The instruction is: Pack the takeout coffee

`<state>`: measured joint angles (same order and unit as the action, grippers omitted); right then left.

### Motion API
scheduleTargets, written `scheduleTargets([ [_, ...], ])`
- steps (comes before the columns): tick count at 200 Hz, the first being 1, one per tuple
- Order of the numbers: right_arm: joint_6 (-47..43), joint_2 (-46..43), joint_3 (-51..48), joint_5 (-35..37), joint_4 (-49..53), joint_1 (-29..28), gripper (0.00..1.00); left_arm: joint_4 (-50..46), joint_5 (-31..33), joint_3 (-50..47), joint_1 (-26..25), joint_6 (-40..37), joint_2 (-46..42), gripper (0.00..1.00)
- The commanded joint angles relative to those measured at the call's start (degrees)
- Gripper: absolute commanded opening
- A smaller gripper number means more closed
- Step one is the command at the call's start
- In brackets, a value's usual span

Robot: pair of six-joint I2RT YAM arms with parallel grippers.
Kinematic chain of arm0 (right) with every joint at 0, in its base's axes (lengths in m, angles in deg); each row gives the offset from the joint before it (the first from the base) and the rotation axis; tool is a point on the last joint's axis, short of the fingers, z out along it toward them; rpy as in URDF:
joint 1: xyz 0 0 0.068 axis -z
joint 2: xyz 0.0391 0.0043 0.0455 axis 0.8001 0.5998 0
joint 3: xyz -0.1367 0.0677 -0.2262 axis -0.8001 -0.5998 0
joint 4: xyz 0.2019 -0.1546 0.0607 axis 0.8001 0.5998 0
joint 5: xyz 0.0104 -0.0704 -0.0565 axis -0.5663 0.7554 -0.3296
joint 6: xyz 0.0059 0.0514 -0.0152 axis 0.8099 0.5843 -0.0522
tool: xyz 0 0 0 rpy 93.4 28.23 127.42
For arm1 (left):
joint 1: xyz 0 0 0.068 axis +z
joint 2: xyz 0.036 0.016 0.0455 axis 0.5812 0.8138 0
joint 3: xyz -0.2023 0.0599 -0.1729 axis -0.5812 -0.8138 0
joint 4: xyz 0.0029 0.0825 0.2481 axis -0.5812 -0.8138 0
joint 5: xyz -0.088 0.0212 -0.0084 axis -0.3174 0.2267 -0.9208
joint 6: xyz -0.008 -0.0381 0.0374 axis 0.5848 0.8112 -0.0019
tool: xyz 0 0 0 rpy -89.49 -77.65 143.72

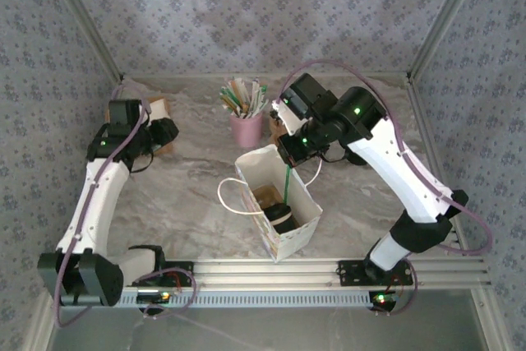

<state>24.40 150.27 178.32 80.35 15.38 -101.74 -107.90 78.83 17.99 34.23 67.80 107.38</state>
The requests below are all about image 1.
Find brown pulp cup carrier stack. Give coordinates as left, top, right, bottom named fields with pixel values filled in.
left=268, top=106, right=288, bottom=143

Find thin green straw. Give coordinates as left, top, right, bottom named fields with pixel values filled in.
left=282, top=164, right=292, bottom=208

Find white cartoon print paper bag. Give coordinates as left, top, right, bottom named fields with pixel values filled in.
left=216, top=144, right=324, bottom=264

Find black cup lids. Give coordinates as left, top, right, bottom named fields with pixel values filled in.
left=262, top=203, right=300, bottom=235

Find white napkin stack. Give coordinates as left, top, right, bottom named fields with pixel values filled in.
left=150, top=100, right=172, bottom=121

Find brown cardboard tray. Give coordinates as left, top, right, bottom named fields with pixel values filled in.
left=145, top=95, right=174, bottom=155

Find green striped wrapped straw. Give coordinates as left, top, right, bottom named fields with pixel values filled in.
left=219, top=86, right=244, bottom=117
left=253, top=85, right=270, bottom=117

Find white wrapped straw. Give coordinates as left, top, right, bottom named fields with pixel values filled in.
left=250, top=78, right=261, bottom=116

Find pink plastic cup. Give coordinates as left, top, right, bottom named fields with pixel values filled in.
left=228, top=110, right=265, bottom=149

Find brown paper wrapped straw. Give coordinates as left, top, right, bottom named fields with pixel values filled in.
left=231, top=76, right=251, bottom=113

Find aluminium right table rail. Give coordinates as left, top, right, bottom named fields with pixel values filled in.
left=406, top=75, right=472, bottom=256

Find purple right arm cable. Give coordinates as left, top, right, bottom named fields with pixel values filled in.
left=279, top=58, right=493, bottom=318

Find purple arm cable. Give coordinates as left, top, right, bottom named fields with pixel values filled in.
left=279, top=58, right=493, bottom=318
left=53, top=84, right=199, bottom=327

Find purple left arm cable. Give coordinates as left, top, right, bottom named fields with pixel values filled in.
left=53, top=84, right=199, bottom=327

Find aluminium left frame post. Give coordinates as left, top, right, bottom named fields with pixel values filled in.
left=40, top=0, right=127, bottom=83

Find aluminium frame post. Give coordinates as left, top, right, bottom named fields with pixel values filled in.
left=40, top=0, right=127, bottom=83
left=406, top=0, right=491, bottom=81

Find aluminium right frame post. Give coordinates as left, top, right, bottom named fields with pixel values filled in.
left=406, top=0, right=491, bottom=81

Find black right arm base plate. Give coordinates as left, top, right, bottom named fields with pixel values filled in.
left=338, top=259, right=414, bottom=287

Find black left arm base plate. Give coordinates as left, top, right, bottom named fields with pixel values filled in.
left=119, top=259, right=196, bottom=287

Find long aluminium base rail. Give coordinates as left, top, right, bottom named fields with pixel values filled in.
left=121, top=257, right=492, bottom=291

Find grey slotted cable duct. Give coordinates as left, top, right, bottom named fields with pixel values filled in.
left=118, top=289, right=376, bottom=310

